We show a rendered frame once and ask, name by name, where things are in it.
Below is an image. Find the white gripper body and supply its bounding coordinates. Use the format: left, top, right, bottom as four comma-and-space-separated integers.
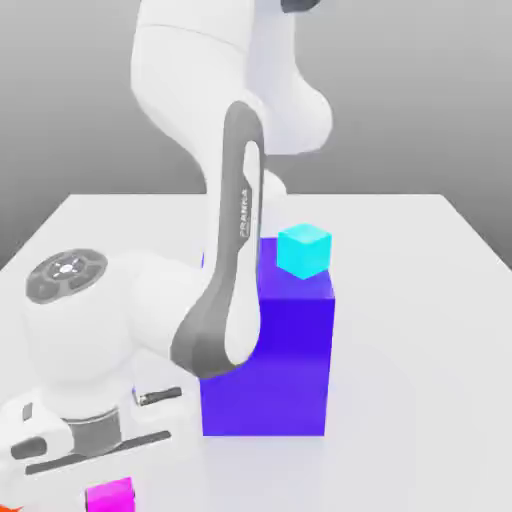
21, 430, 179, 497

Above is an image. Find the small magenta cube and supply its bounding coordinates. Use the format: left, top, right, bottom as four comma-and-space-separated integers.
85, 476, 136, 512

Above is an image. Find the small cyan cube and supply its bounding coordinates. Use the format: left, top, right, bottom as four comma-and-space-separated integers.
276, 222, 333, 281

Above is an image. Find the large blue box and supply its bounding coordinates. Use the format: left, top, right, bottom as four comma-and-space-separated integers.
199, 237, 336, 438

